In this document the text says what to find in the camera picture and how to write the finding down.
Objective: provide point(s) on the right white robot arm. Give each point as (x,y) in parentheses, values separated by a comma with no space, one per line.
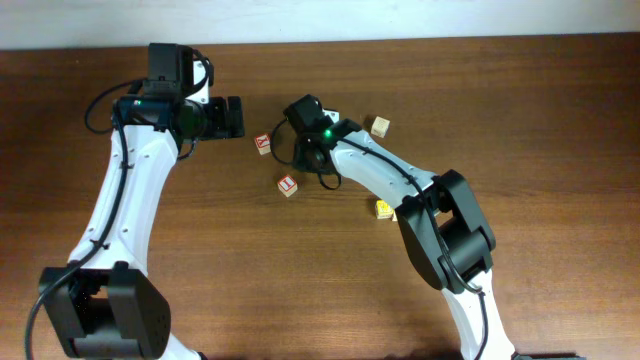
(446,235)

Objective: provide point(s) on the yellow letter wooden block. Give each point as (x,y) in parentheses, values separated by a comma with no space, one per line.
(383,210)

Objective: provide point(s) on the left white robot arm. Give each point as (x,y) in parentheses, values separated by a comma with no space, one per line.
(102,304)

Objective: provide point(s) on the red letter I block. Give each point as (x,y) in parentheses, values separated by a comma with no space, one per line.
(287,185)

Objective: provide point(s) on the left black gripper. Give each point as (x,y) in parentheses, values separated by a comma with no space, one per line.
(220,127)

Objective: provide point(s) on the red letter Y block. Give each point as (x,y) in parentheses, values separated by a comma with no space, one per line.
(263,143)

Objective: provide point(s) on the green letter V block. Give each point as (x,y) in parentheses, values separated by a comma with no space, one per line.
(332,114)

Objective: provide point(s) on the plain wooden block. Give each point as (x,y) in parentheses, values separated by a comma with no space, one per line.
(380,127)

